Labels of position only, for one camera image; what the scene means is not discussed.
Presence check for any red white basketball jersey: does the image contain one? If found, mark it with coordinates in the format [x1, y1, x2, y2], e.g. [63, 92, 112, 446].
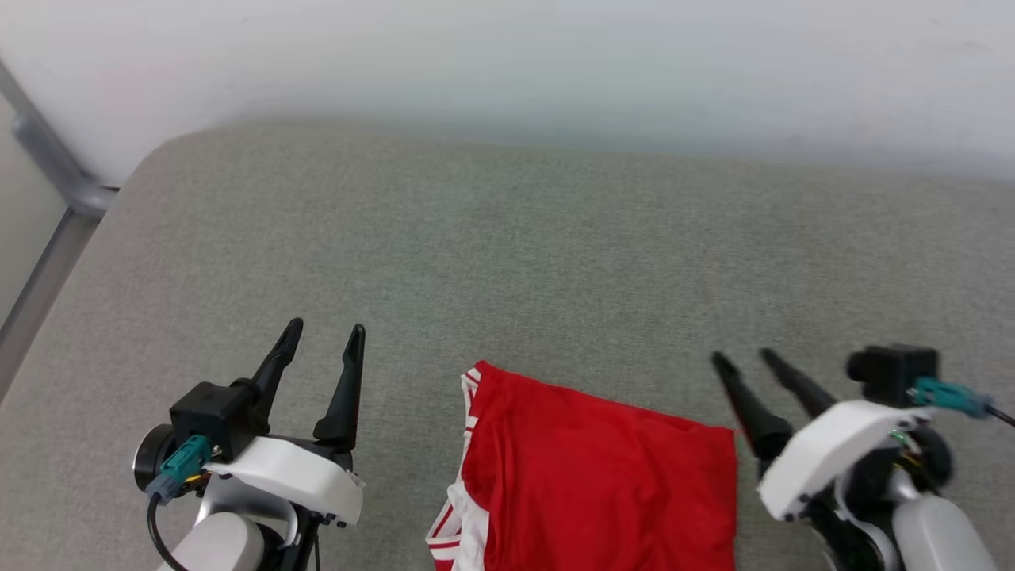
[426, 361, 740, 571]

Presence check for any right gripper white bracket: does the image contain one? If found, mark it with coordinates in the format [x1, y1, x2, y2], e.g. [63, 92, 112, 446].
[711, 347, 956, 571]

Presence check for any teal right camera connector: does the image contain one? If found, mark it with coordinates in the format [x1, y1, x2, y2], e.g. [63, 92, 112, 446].
[908, 377, 992, 419]

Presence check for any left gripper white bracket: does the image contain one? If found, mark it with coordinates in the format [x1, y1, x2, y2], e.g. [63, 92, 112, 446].
[133, 318, 366, 571]

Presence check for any black left camera cable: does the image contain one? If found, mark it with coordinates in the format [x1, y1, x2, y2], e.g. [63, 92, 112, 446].
[147, 496, 191, 571]

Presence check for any grey metal frame pipe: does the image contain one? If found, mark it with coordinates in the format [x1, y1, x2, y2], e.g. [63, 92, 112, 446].
[0, 59, 120, 397]

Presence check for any teal camera connector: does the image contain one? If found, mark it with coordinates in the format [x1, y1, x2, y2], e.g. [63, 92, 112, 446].
[908, 377, 992, 419]
[145, 435, 213, 504]

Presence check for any teal left camera connector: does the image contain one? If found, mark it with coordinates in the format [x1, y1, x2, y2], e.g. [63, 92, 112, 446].
[145, 435, 213, 504]

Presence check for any grey fabric sofa cushion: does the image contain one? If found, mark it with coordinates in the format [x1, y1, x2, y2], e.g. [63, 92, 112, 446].
[0, 119, 1015, 571]

